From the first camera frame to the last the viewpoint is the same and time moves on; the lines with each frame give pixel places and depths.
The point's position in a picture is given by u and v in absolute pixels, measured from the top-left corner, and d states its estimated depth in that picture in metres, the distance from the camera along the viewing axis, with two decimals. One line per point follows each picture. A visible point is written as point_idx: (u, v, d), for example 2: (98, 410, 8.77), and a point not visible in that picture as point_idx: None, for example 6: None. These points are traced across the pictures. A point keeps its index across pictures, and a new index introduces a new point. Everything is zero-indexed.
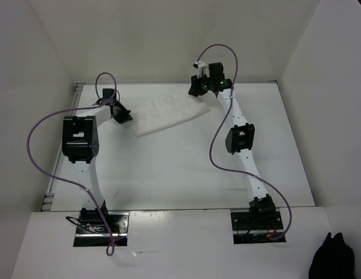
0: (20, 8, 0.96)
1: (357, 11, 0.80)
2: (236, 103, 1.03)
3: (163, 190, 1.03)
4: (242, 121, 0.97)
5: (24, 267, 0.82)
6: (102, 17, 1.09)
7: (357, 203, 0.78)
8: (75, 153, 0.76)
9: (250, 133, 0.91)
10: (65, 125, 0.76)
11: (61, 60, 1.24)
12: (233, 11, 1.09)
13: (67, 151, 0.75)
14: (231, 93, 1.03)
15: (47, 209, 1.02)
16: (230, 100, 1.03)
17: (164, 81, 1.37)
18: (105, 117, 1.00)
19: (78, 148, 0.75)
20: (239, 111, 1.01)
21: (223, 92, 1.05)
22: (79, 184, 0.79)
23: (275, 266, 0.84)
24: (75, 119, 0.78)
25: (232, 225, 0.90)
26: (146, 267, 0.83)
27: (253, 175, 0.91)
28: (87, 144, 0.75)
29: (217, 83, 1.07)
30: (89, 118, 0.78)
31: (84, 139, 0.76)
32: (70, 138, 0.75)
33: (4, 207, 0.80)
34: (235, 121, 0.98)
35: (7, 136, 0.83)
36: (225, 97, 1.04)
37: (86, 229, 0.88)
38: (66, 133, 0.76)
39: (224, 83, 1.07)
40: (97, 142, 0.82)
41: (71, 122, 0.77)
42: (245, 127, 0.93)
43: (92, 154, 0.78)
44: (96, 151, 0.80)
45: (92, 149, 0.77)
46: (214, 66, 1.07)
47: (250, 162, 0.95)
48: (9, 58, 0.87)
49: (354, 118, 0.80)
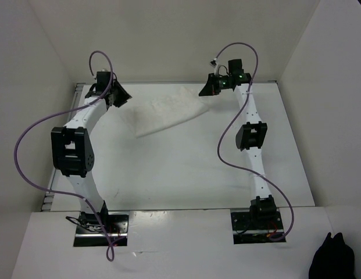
0: (20, 8, 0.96)
1: (357, 11, 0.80)
2: (252, 99, 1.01)
3: (164, 191, 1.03)
4: (256, 118, 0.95)
5: (24, 267, 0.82)
6: (102, 17, 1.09)
7: (357, 203, 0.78)
8: (68, 167, 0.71)
9: (262, 131, 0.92)
10: (53, 139, 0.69)
11: (61, 60, 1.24)
12: (233, 11, 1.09)
13: (60, 166, 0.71)
14: (248, 88, 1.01)
15: (47, 209, 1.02)
16: (246, 96, 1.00)
17: (164, 81, 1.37)
18: (100, 113, 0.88)
19: (71, 163, 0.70)
20: (254, 108, 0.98)
21: (240, 86, 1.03)
22: (76, 195, 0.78)
23: (276, 267, 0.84)
24: (64, 131, 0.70)
25: (232, 225, 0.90)
26: (146, 267, 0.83)
27: (259, 174, 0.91)
28: (80, 159, 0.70)
29: (236, 78, 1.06)
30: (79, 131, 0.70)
31: (77, 154, 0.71)
32: (62, 152, 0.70)
33: (4, 207, 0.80)
34: (248, 118, 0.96)
35: (6, 136, 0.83)
36: (242, 92, 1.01)
37: (86, 229, 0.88)
38: (56, 148, 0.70)
39: (242, 77, 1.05)
40: (91, 153, 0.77)
41: (60, 135, 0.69)
42: (257, 124, 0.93)
43: (86, 168, 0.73)
44: (90, 163, 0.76)
45: (86, 163, 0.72)
46: (233, 62, 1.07)
47: (258, 161, 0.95)
48: (9, 58, 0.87)
49: (354, 118, 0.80)
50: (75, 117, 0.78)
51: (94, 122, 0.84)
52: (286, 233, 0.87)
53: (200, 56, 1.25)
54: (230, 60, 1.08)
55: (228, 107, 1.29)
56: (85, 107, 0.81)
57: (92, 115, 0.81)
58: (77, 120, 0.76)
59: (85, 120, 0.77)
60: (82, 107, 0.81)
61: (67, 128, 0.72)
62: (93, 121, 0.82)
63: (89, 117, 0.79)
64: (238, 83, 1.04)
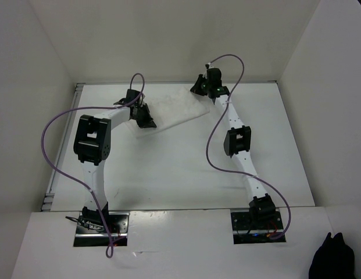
0: (20, 8, 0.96)
1: (357, 12, 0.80)
2: (232, 108, 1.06)
3: (164, 191, 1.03)
4: (238, 124, 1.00)
5: (24, 267, 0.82)
6: (102, 17, 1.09)
7: (357, 203, 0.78)
8: (85, 153, 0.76)
9: (247, 136, 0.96)
10: (79, 123, 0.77)
11: (61, 60, 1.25)
12: (233, 11, 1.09)
13: (78, 151, 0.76)
14: (227, 99, 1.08)
15: (47, 209, 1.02)
16: (226, 105, 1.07)
17: (164, 81, 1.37)
18: (122, 120, 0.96)
19: (89, 149, 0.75)
20: (235, 115, 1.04)
21: (220, 98, 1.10)
22: (84, 184, 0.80)
23: (275, 267, 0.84)
24: (90, 119, 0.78)
25: (232, 225, 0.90)
26: (145, 267, 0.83)
27: (252, 175, 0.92)
28: (97, 146, 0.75)
29: (215, 90, 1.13)
30: (104, 121, 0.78)
31: (96, 141, 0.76)
32: (83, 138, 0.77)
33: (4, 207, 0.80)
34: (231, 124, 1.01)
35: (6, 135, 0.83)
36: (222, 102, 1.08)
37: (86, 229, 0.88)
38: (80, 133, 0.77)
39: (220, 89, 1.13)
40: (108, 146, 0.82)
41: (86, 122, 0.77)
42: (242, 129, 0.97)
43: (102, 157, 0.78)
44: (106, 154, 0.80)
45: (102, 151, 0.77)
46: (211, 72, 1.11)
47: (248, 163, 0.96)
48: (9, 58, 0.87)
49: (355, 118, 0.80)
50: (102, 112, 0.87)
51: (117, 123, 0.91)
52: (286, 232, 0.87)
53: (200, 57, 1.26)
54: (208, 70, 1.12)
55: None
56: (114, 108, 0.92)
57: (117, 117, 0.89)
58: (104, 114, 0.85)
59: (111, 115, 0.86)
60: (110, 108, 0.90)
61: (93, 117, 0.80)
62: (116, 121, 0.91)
63: (114, 116, 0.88)
64: (217, 96, 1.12)
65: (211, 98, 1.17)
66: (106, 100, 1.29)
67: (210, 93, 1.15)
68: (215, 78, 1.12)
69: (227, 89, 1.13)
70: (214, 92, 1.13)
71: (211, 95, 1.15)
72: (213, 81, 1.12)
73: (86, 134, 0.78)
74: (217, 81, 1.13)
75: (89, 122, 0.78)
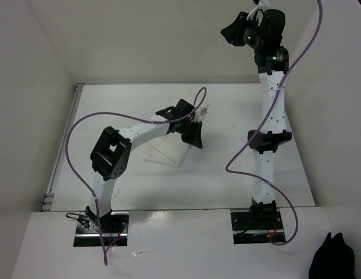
0: (20, 8, 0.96)
1: (357, 12, 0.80)
2: (282, 98, 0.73)
3: (164, 191, 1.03)
4: (280, 126, 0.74)
5: (24, 267, 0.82)
6: (102, 17, 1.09)
7: (357, 203, 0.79)
8: (97, 164, 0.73)
9: (284, 140, 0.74)
10: (103, 133, 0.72)
11: (61, 60, 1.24)
12: (233, 11, 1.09)
13: (93, 160, 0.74)
14: (281, 81, 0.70)
15: (47, 209, 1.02)
16: (275, 92, 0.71)
17: (164, 81, 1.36)
18: (155, 135, 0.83)
19: (102, 163, 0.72)
20: (281, 111, 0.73)
21: (271, 76, 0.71)
22: (91, 192, 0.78)
23: (275, 267, 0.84)
24: (114, 133, 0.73)
25: (232, 225, 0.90)
26: (145, 267, 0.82)
27: (267, 182, 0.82)
28: (110, 164, 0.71)
29: (268, 56, 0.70)
30: (124, 143, 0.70)
31: (111, 159, 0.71)
32: (100, 150, 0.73)
33: (4, 207, 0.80)
34: (270, 126, 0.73)
35: (6, 135, 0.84)
36: (270, 85, 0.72)
37: (88, 229, 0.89)
38: (100, 143, 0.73)
39: (278, 58, 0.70)
40: (123, 166, 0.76)
41: (108, 136, 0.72)
42: (279, 133, 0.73)
43: (109, 176, 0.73)
44: (117, 174, 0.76)
45: (113, 171, 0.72)
46: (274, 19, 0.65)
47: (270, 165, 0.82)
48: (10, 57, 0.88)
49: (355, 118, 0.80)
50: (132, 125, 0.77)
51: (145, 139, 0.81)
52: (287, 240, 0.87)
53: (200, 56, 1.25)
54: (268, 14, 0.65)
55: (228, 107, 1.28)
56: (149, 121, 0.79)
57: (146, 135, 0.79)
58: (131, 131, 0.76)
59: (138, 135, 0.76)
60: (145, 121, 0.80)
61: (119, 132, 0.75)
62: (144, 138, 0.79)
63: (142, 135, 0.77)
64: (268, 72, 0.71)
65: (257, 65, 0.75)
66: (106, 100, 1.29)
67: (258, 58, 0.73)
68: (270, 39, 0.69)
69: (288, 60, 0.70)
70: (266, 60, 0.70)
71: (260, 61, 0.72)
72: (267, 36, 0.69)
73: (105, 147, 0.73)
74: (271, 43, 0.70)
75: (112, 137, 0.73)
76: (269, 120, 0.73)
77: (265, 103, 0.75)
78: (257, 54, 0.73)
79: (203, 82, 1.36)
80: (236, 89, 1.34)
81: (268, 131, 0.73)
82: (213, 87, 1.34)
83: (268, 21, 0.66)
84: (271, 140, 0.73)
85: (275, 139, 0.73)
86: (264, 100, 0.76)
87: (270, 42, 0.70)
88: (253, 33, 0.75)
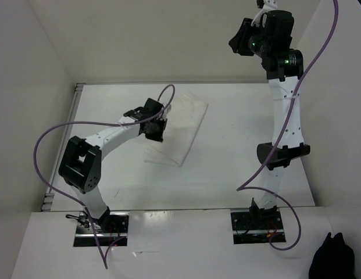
0: (20, 8, 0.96)
1: (357, 12, 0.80)
2: (297, 107, 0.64)
3: (164, 191, 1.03)
4: (296, 139, 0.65)
5: (24, 267, 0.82)
6: (102, 17, 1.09)
7: (357, 203, 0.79)
8: (70, 179, 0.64)
9: (301, 154, 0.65)
10: (68, 145, 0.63)
11: (60, 60, 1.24)
12: (233, 10, 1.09)
13: (64, 175, 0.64)
14: (296, 88, 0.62)
15: (47, 209, 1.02)
16: (289, 102, 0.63)
17: (164, 81, 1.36)
18: (125, 139, 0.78)
19: (73, 176, 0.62)
20: (297, 122, 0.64)
21: (285, 82, 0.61)
22: (78, 201, 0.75)
23: (275, 266, 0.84)
24: (81, 142, 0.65)
25: (232, 225, 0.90)
26: (145, 267, 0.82)
27: (274, 194, 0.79)
28: (82, 176, 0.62)
29: (279, 58, 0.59)
30: (93, 151, 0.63)
31: (82, 170, 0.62)
32: (69, 163, 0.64)
33: (4, 207, 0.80)
34: (286, 140, 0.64)
35: (6, 135, 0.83)
36: (283, 93, 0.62)
37: (87, 229, 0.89)
38: (66, 156, 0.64)
39: (291, 62, 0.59)
40: (97, 175, 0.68)
41: (74, 146, 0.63)
42: (296, 149, 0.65)
43: (84, 189, 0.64)
44: (92, 185, 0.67)
45: (86, 183, 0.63)
46: (279, 20, 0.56)
47: (277, 181, 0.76)
48: (10, 57, 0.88)
49: (355, 118, 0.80)
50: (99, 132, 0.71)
51: (115, 146, 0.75)
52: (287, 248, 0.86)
53: (200, 56, 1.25)
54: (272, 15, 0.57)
55: (228, 107, 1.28)
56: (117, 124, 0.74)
57: (115, 139, 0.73)
58: (99, 137, 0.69)
59: (107, 140, 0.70)
60: (113, 127, 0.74)
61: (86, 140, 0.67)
62: (114, 143, 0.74)
63: (112, 139, 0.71)
64: (281, 78, 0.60)
65: (265, 70, 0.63)
66: (106, 100, 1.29)
67: (267, 63, 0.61)
68: (279, 41, 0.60)
69: (302, 64, 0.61)
70: (278, 64, 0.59)
71: (270, 66, 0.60)
72: (274, 40, 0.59)
73: (73, 159, 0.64)
74: (279, 46, 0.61)
75: (79, 147, 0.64)
76: (285, 133, 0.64)
77: (277, 115, 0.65)
78: (265, 58, 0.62)
79: (203, 81, 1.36)
80: (236, 89, 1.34)
81: (283, 145, 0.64)
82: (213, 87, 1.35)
83: (275, 21, 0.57)
84: (287, 156, 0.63)
85: (293, 153, 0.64)
86: (274, 110, 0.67)
87: (279, 46, 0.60)
88: (258, 39, 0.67)
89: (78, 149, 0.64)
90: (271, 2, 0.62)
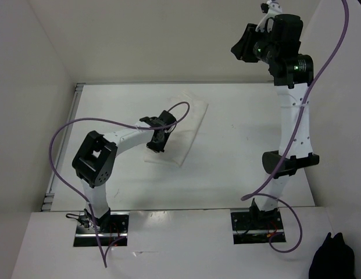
0: (20, 7, 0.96)
1: (357, 11, 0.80)
2: (306, 115, 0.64)
3: (164, 191, 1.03)
4: (305, 149, 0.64)
5: (23, 268, 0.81)
6: (102, 16, 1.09)
7: (357, 203, 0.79)
8: (82, 172, 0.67)
9: (310, 164, 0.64)
10: (86, 138, 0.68)
11: (60, 60, 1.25)
12: (233, 10, 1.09)
13: (77, 167, 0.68)
14: (306, 96, 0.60)
15: (47, 209, 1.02)
16: (298, 109, 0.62)
17: (164, 81, 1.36)
18: (137, 142, 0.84)
19: (86, 169, 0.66)
20: (306, 131, 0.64)
21: (295, 90, 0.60)
22: (84, 197, 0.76)
23: (275, 266, 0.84)
24: (98, 138, 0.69)
25: (232, 225, 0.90)
26: (145, 267, 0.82)
27: (275, 198, 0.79)
28: (95, 170, 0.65)
29: (288, 64, 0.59)
30: (110, 146, 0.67)
31: (95, 164, 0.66)
32: (84, 155, 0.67)
33: (4, 207, 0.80)
34: (295, 150, 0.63)
35: (6, 134, 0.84)
36: (292, 101, 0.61)
37: (87, 229, 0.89)
38: (82, 149, 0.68)
39: (300, 68, 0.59)
40: (108, 172, 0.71)
41: (92, 140, 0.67)
42: (304, 158, 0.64)
43: (95, 183, 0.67)
44: (102, 180, 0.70)
45: (97, 178, 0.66)
46: (288, 27, 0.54)
47: (280, 186, 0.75)
48: (9, 57, 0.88)
49: (355, 118, 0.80)
50: (116, 131, 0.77)
51: (128, 146, 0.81)
52: (290, 251, 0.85)
53: (200, 56, 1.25)
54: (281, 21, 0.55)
55: (228, 107, 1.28)
56: (133, 127, 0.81)
57: (131, 139, 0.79)
58: (116, 135, 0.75)
59: (123, 139, 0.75)
60: (129, 127, 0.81)
61: (103, 136, 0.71)
62: (128, 144, 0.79)
63: (127, 140, 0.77)
64: (290, 86, 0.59)
65: (272, 75, 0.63)
66: (106, 100, 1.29)
67: (275, 69, 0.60)
68: (288, 46, 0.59)
69: (311, 70, 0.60)
70: (286, 70, 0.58)
71: (278, 72, 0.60)
72: (283, 46, 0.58)
73: (89, 152, 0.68)
74: (289, 51, 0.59)
75: (96, 141, 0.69)
76: (293, 143, 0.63)
77: (285, 123, 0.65)
78: (274, 64, 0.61)
79: (203, 82, 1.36)
80: (236, 89, 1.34)
81: (292, 156, 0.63)
82: (213, 87, 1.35)
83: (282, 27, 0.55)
84: (294, 167, 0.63)
85: (300, 164, 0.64)
86: (282, 117, 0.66)
87: (288, 51, 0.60)
88: (264, 45, 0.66)
89: (96, 143, 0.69)
90: (275, 7, 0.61)
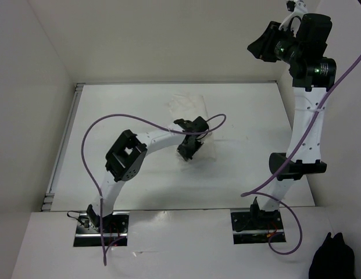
0: (20, 8, 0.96)
1: (357, 13, 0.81)
2: (320, 121, 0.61)
3: (164, 191, 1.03)
4: (314, 155, 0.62)
5: (22, 267, 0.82)
6: (102, 16, 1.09)
7: (357, 203, 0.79)
8: (112, 165, 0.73)
9: (315, 170, 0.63)
10: (120, 135, 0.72)
11: (61, 60, 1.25)
12: (233, 10, 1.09)
13: (108, 159, 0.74)
14: (322, 102, 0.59)
15: (47, 209, 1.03)
16: (312, 114, 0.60)
17: (164, 81, 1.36)
18: (175, 142, 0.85)
19: (116, 163, 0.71)
20: (317, 138, 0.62)
21: (311, 94, 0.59)
22: (99, 189, 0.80)
23: (275, 266, 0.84)
24: (131, 136, 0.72)
25: (232, 225, 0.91)
26: (145, 267, 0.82)
27: (276, 200, 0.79)
28: (124, 167, 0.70)
29: (310, 65, 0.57)
30: (141, 147, 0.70)
31: (125, 160, 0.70)
32: (117, 150, 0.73)
33: (4, 207, 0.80)
34: (303, 154, 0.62)
35: (6, 134, 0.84)
36: (307, 104, 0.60)
37: (86, 229, 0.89)
38: (116, 144, 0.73)
39: (321, 71, 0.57)
40: (138, 170, 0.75)
41: (125, 138, 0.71)
42: (311, 164, 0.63)
43: (122, 178, 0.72)
44: (129, 176, 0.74)
45: (126, 173, 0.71)
46: (314, 25, 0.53)
47: (282, 189, 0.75)
48: (9, 57, 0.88)
49: (356, 118, 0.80)
50: (149, 132, 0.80)
51: (161, 147, 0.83)
52: (292, 251, 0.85)
53: (201, 56, 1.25)
54: (308, 18, 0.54)
55: (228, 107, 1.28)
56: (166, 129, 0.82)
57: (163, 141, 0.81)
58: (148, 136, 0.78)
59: (154, 141, 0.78)
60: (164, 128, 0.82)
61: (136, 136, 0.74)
62: (160, 145, 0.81)
63: (158, 142, 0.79)
64: (307, 88, 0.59)
65: (291, 75, 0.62)
66: (106, 100, 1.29)
67: (295, 69, 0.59)
68: (310, 48, 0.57)
69: (333, 74, 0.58)
70: (306, 71, 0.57)
71: (297, 72, 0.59)
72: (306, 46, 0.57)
73: (121, 149, 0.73)
74: (311, 52, 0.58)
75: (129, 140, 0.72)
76: (301, 147, 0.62)
77: (296, 126, 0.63)
78: (295, 64, 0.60)
79: (203, 82, 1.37)
80: (236, 89, 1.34)
81: (298, 159, 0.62)
82: (213, 87, 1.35)
83: (308, 25, 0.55)
84: (298, 171, 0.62)
85: (306, 169, 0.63)
86: (295, 120, 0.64)
87: (311, 53, 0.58)
88: (288, 44, 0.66)
89: (128, 141, 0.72)
90: (301, 6, 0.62)
